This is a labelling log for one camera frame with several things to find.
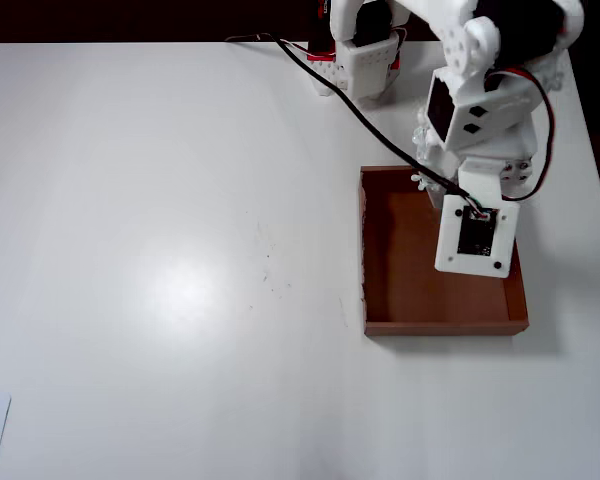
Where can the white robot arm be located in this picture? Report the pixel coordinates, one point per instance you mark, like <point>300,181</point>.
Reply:
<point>445,20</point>

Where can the brown cardboard box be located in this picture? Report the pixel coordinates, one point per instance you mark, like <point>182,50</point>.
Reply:
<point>405,250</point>

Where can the white red robot base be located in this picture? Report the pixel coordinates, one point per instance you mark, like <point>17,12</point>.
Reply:
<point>332,70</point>

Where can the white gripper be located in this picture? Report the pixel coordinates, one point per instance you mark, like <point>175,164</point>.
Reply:
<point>519,172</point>

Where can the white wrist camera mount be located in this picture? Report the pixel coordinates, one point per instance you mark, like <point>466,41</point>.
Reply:
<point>450,250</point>

